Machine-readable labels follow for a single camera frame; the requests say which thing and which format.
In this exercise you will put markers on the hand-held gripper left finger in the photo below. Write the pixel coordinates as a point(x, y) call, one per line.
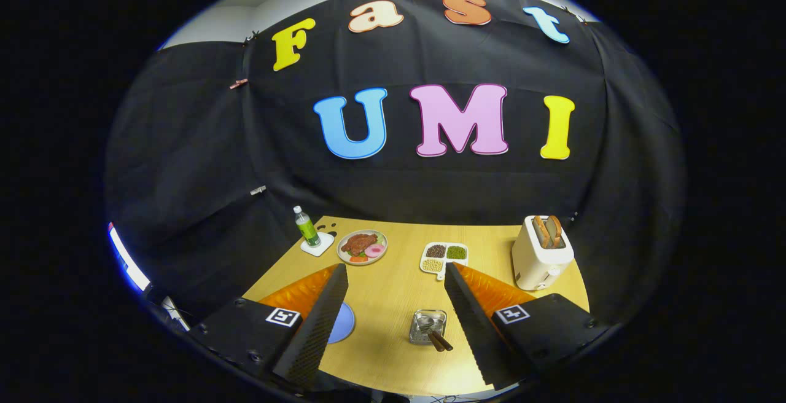
point(313, 335)

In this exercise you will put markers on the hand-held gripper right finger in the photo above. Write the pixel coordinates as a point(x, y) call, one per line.
point(473, 329)

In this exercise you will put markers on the blue round plate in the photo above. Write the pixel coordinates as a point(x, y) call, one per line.
point(344, 323)

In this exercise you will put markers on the white divided bean tray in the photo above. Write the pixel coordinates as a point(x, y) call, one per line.
point(443, 258)

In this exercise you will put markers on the white square coaster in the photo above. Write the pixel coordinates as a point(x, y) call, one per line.
point(324, 246)

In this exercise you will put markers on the white toaster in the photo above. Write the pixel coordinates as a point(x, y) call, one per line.
point(537, 265)

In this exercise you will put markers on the plate of meat and vegetables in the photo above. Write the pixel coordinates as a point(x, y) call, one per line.
point(362, 246)

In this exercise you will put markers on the green label plastic bottle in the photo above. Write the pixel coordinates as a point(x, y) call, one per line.
point(306, 230)

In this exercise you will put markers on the brown bread slice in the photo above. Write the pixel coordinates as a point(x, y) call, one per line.
point(541, 232)
point(555, 231)

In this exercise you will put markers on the open laptop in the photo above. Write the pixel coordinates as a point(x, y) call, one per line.
point(175, 312)

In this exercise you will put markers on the silver metal clip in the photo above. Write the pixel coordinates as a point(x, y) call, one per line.
point(258, 190)

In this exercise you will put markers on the lit computer monitor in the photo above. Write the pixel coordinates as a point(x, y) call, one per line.
point(128, 260)

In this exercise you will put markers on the black backdrop cloth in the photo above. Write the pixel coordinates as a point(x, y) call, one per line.
point(215, 145)

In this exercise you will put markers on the pink clip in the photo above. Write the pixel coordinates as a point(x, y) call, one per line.
point(239, 83)

